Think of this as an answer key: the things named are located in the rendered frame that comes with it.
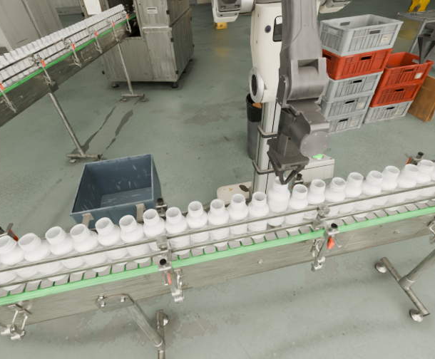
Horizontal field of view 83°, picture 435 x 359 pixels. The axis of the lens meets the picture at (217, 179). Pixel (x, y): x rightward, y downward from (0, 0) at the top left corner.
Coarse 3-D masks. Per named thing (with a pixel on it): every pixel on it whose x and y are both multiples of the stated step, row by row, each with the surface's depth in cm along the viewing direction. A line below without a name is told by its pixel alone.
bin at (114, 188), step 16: (112, 160) 116; (128, 160) 117; (144, 160) 119; (96, 176) 120; (112, 176) 122; (128, 176) 124; (144, 176) 126; (80, 192) 103; (96, 192) 121; (112, 192) 129; (128, 192) 129; (144, 192) 129; (160, 192) 127; (80, 208) 100; (96, 208) 118; (112, 208) 94; (128, 208) 96; (144, 208) 97
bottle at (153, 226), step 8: (144, 216) 63; (152, 216) 65; (144, 224) 65; (152, 224) 63; (160, 224) 65; (144, 232) 65; (152, 232) 64; (160, 232) 64; (168, 240) 70; (152, 248) 69; (168, 248) 71; (160, 256) 71
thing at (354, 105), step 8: (360, 96) 265; (368, 96) 270; (320, 104) 269; (328, 104) 258; (336, 104) 263; (344, 104) 266; (352, 104) 270; (360, 104) 273; (368, 104) 277; (320, 112) 272; (328, 112) 266; (336, 112) 270; (344, 112) 273; (352, 112) 277; (360, 112) 281
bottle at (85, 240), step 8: (80, 224) 61; (72, 232) 60; (80, 232) 63; (88, 232) 62; (80, 240) 60; (88, 240) 61; (96, 240) 63; (80, 248) 61; (88, 248) 61; (96, 248) 63; (88, 256) 63; (96, 256) 64; (104, 256) 67; (88, 264) 66; (96, 264) 66
